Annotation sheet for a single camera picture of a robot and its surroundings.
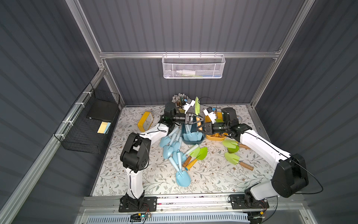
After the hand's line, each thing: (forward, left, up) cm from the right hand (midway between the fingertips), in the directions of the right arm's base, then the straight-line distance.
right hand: (197, 130), depth 76 cm
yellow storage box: (+9, -16, -21) cm, 28 cm away
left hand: (+2, -3, +4) cm, 6 cm away
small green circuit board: (-38, +32, -25) cm, 55 cm away
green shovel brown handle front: (+9, 0, +6) cm, 11 cm away
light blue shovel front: (-19, +8, -23) cm, 31 cm away
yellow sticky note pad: (0, +52, +2) cm, 52 cm away
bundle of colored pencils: (+32, +11, -6) cm, 34 cm away
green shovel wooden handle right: (-7, -26, -23) cm, 35 cm away
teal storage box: (+10, +2, -21) cm, 23 cm away
